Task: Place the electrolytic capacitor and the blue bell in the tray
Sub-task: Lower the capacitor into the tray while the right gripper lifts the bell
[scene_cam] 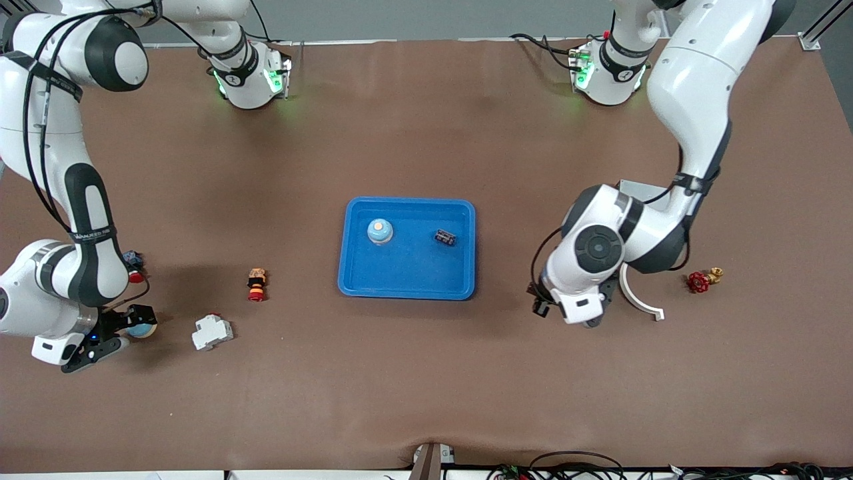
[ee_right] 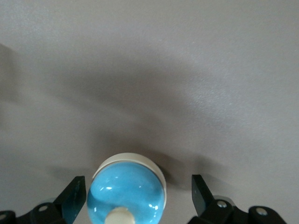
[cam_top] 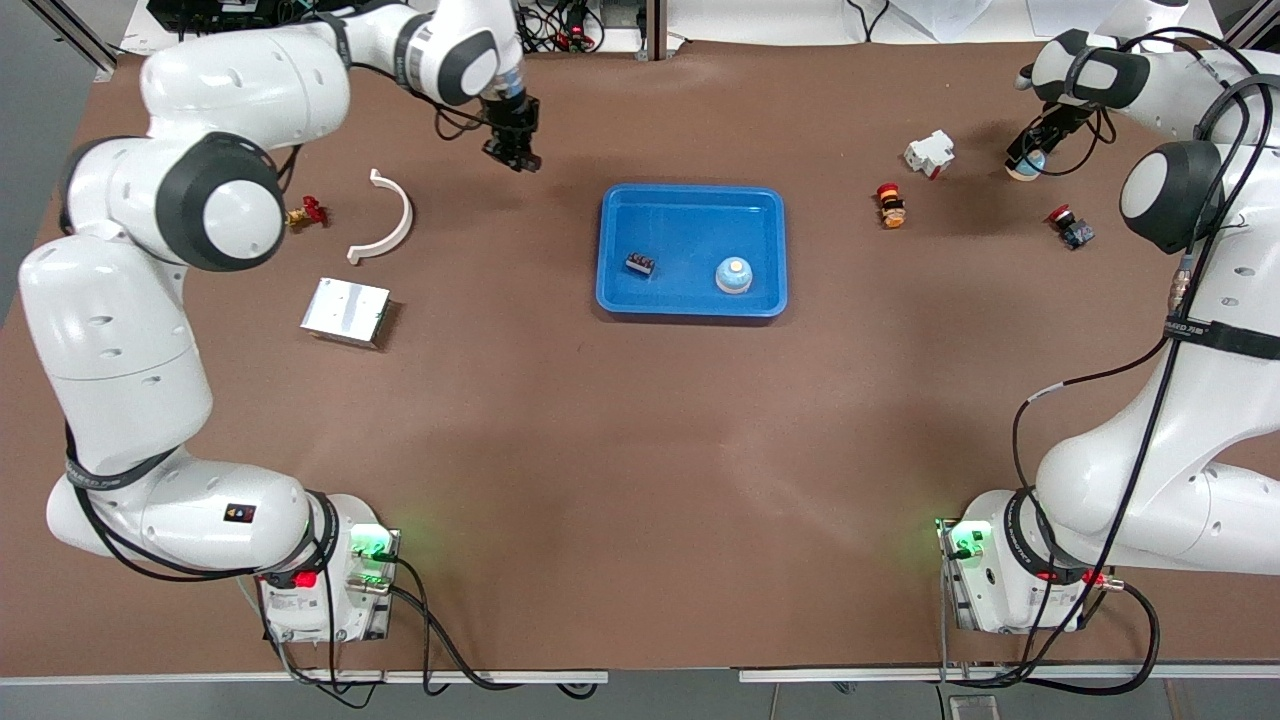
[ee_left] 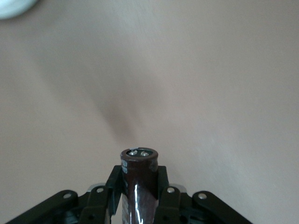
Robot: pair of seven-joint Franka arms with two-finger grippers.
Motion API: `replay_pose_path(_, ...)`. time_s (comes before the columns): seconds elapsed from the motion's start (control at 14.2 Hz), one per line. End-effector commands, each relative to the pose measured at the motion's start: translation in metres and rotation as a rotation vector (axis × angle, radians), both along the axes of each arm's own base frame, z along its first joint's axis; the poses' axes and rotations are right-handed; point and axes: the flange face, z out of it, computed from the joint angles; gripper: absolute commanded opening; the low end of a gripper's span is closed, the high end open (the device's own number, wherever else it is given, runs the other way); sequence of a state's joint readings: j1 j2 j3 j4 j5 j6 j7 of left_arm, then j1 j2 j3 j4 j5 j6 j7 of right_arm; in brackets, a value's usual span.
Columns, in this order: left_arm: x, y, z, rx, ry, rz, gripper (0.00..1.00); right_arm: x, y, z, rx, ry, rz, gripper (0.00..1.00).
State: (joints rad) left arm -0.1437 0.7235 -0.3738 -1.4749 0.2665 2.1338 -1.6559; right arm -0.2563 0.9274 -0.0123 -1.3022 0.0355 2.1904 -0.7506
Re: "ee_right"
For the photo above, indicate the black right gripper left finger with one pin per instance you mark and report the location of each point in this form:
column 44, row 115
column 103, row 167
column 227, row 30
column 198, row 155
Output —
column 67, row 205

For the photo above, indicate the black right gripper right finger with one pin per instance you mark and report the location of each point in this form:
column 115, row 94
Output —
column 210, row 207

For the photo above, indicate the blue dome cap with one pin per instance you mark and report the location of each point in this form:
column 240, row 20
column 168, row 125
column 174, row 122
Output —
column 126, row 186

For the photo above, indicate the table cover mat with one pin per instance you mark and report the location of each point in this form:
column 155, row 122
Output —
column 149, row 70

